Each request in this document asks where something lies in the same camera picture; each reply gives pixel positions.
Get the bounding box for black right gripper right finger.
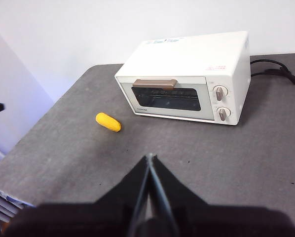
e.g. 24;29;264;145
151;155;295;237

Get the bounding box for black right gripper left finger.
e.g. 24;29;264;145
4;155;150;237

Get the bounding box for glass oven door beige handle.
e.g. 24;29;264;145
116;76;215;121

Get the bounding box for beige oven knob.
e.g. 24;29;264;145
213;85;229;102
216;106;231;122

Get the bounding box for white toaster oven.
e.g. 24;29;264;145
114;31;252;126

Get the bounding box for white stacked boards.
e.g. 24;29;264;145
0;144;36;219

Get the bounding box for yellow corn cob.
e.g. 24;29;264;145
95;112;122;133

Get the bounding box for black oven power cable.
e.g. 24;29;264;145
250;58;295;86

